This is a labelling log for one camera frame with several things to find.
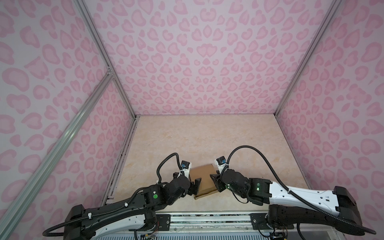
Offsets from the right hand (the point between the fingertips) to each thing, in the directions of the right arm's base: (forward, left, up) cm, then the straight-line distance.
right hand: (212, 176), depth 74 cm
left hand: (-1, +9, 0) cm, 9 cm away
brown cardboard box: (-5, +3, +1) cm, 6 cm away
